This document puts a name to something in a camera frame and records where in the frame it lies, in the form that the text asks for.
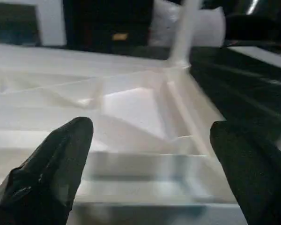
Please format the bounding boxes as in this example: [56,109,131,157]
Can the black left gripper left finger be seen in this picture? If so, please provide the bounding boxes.
[0,117,94,225]

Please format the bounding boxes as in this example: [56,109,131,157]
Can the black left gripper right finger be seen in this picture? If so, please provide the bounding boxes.
[209,120,281,225]

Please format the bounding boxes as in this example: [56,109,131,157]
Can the white plastic table top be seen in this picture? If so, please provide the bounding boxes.
[0,42,253,225]

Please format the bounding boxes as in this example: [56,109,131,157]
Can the black work mat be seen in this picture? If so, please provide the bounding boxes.
[103,45,281,158]

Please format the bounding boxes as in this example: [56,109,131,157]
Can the white cabinet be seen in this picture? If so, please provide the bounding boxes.
[0,0,67,47]

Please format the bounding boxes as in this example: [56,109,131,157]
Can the small yellow label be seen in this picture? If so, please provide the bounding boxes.
[111,33,129,41]

